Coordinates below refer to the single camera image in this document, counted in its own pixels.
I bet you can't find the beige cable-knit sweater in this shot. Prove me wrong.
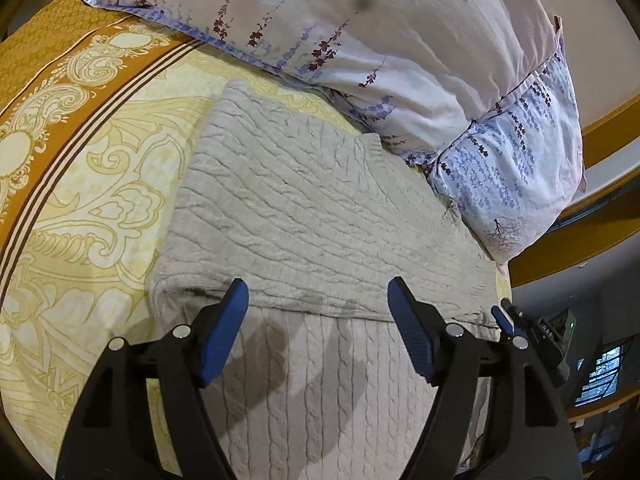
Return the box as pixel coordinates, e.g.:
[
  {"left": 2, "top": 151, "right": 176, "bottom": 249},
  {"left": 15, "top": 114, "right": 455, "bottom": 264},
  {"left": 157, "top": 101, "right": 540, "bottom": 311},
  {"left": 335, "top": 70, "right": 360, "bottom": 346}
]
[{"left": 146, "top": 79, "right": 509, "bottom": 480}]

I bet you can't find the floral white pillow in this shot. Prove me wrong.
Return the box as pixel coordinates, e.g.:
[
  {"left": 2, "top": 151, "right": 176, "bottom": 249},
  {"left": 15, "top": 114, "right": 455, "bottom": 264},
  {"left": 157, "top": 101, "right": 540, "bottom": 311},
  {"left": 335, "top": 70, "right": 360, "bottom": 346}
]
[{"left": 68, "top": 0, "right": 587, "bottom": 266}]

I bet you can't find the yellow patterned bed sheet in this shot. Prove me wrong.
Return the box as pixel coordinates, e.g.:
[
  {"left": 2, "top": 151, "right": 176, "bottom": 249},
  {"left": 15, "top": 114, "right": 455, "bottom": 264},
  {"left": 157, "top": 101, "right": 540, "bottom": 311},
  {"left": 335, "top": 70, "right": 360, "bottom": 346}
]
[{"left": 0, "top": 0, "right": 512, "bottom": 480}]

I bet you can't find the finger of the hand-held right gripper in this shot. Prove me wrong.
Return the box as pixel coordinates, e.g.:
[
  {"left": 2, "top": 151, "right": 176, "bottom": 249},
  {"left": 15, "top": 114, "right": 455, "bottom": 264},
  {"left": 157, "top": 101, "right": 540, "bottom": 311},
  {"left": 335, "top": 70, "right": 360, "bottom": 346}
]
[{"left": 490, "top": 299, "right": 530, "bottom": 341}]

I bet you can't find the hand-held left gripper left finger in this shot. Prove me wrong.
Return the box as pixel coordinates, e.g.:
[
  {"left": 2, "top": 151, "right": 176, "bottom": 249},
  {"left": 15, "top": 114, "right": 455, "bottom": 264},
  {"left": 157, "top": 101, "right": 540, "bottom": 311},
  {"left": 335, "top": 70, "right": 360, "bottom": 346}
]
[{"left": 54, "top": 278, "right": 250, "bottom": 480}]

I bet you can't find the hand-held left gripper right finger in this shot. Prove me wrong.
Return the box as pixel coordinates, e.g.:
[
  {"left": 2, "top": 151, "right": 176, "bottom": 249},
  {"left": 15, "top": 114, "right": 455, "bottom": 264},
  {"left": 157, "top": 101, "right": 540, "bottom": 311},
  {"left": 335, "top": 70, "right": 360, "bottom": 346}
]
[{"left": 387, "top": 276, "right": 587, "bottom": 480}]

